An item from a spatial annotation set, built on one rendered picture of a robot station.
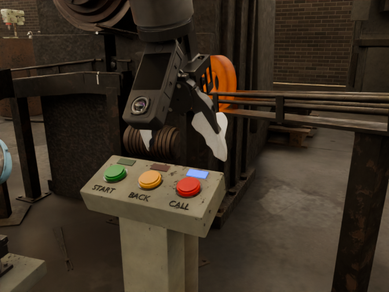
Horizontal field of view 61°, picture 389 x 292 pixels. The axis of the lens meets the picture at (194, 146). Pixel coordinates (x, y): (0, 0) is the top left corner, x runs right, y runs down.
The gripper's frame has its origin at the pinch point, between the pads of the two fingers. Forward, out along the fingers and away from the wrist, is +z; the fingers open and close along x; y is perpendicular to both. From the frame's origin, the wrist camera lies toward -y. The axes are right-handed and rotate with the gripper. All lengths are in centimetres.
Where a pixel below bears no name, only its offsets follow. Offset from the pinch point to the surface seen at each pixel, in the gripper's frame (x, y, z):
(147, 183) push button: 7.2, -1.6, 5.9
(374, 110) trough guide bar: -26.8, 18.2, 0.0
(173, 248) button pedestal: 2.7, -5.2, 17.3
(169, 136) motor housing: 34, 49, 34
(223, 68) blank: 8.9, 45.2, 5.3
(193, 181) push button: -0.4, 0.9, 5.8
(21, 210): 122, 34, 81
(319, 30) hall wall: 29, 655, 195
